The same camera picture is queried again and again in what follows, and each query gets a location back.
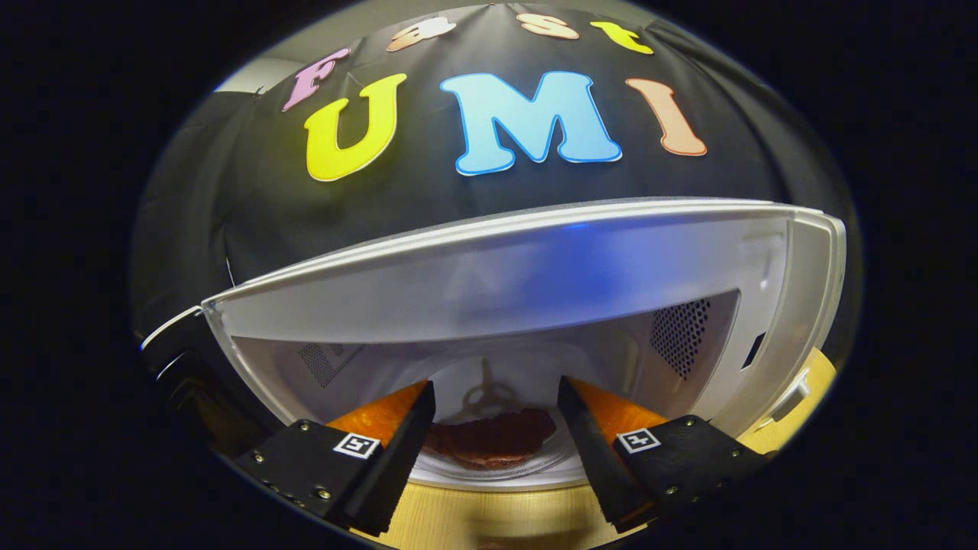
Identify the white toaster oven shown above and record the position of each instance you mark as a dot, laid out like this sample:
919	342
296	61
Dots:
535	275

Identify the glass turntable plate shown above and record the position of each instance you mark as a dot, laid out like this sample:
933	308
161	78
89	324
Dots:
454	382

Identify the brown meat slice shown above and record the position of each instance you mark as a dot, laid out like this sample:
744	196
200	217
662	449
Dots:
489	439

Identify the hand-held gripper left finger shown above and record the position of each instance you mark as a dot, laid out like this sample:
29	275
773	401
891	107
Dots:
397	454

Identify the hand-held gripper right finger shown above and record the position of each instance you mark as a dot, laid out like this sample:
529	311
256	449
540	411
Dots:
596	451

